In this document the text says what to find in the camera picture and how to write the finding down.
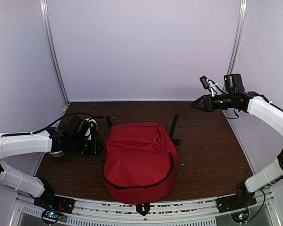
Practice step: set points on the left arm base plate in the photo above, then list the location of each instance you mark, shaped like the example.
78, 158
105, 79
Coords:
52, 202

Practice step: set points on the right aluminium frame post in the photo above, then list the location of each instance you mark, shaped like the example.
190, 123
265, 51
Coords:
239, 33

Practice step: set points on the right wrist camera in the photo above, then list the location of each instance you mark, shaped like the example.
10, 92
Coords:
209, 85

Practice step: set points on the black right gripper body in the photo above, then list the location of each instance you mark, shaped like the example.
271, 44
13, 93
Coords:
209, 108

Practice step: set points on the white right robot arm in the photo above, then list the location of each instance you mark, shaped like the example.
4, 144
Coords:
257, 124

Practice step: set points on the aluminium frame post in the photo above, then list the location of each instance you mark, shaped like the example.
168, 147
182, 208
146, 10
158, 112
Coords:
53, 54
239, 33

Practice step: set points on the front aluminium rail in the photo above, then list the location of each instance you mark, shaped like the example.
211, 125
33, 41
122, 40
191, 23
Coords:
212, 211

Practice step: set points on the left aluminium frame post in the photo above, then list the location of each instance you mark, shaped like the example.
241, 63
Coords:
53, 54

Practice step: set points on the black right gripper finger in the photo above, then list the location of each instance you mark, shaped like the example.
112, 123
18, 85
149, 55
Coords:
197, 102
199, 107

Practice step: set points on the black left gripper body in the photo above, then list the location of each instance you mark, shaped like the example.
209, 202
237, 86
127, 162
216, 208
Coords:
89, 149

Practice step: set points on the scalloped white bowl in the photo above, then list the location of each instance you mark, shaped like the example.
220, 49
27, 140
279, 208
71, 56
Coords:
57, 154

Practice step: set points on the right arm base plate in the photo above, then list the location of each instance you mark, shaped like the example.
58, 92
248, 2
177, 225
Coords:
233, 202

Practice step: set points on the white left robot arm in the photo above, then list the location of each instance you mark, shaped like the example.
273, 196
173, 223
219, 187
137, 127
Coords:
79, 135

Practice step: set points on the red backpack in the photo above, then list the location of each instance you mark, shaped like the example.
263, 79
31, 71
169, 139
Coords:
139, 162

